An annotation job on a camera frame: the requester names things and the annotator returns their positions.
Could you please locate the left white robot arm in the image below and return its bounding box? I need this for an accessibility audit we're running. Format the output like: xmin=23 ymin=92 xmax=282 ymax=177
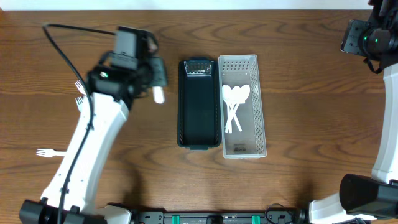
xmin=19 ymin=57 xmax=167 ymax=223

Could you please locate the dark green plastic basket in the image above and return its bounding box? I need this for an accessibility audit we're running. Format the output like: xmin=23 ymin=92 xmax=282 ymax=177
xmin=177 ymin=58 xmax=221 ymax=150

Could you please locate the white plastic spoon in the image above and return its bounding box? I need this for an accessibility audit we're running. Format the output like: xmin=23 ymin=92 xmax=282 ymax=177
xmin=228 ymin=86 xmax=242 ymax=133
xmin=224 ymin=84 xmax=251 ymax=133
xmin=222 ymin=85 xmax=232 ymax=133
xmin=152 ymin=86 xmax=165 ymax=104

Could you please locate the white plastic fork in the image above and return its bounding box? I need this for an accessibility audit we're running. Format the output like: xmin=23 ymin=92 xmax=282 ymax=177
xmin=75 ymin=80 xmax=86 ymax=95
xmin=35 ymin=148 xmax=67 ymax=157
xmin=75 ymin=96 xmax=83 ymax=112

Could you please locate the clear white plastic basket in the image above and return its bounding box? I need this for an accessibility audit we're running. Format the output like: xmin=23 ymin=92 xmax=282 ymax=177
xmin=218 ymin=54 xmax=267 ymax=159

